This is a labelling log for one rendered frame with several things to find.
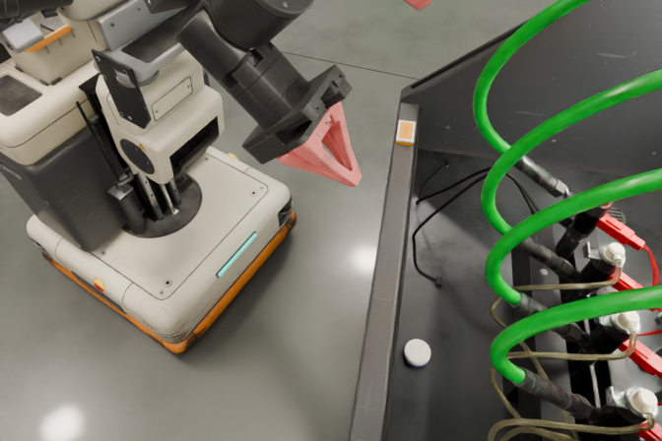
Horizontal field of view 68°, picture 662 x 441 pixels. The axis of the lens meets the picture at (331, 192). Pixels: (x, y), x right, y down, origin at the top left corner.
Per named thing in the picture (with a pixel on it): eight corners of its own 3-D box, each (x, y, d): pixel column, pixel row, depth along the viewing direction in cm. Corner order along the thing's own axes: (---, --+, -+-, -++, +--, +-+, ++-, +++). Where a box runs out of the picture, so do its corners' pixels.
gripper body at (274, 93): (319, 125, 39) (253, 52, 37) (253, 160, 47) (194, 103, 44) (352, 78, 43) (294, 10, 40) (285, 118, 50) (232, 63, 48)
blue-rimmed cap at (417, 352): (404, 340, 77) (405, 336, 76) (430, 345, 76) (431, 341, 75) (402, 365, 74) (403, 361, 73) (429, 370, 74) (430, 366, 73)
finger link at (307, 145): (361, 202, 44) (289, 126, 41) (312, 218, 49) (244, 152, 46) (387, 152, 48) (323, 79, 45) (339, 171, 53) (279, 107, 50)
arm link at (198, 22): (197, 2, 44) (156, 37, 41) (231, -40, 39) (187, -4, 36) (252, 62, 46) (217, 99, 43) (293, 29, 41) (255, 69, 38)
